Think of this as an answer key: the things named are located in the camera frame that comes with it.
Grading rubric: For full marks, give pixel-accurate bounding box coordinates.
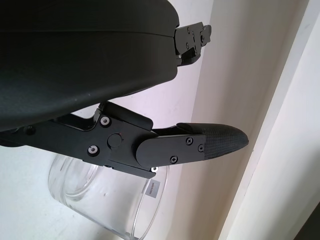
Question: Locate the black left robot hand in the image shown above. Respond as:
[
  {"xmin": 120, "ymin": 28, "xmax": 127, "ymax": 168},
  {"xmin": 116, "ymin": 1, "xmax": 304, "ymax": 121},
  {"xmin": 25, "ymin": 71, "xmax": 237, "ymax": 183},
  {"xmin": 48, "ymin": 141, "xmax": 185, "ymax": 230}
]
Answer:
[{"xmin": 0, "ymin": 0, "xmax": 250, "ymax": 180}]

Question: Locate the clear glass cup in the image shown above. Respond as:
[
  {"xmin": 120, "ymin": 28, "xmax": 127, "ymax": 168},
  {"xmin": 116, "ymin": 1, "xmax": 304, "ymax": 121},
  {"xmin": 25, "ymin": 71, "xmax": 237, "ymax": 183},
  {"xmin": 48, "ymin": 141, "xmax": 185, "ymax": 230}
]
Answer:
[{"xmin": 47, "ymin": 153, "xmax": 171, "ymax": 240}]

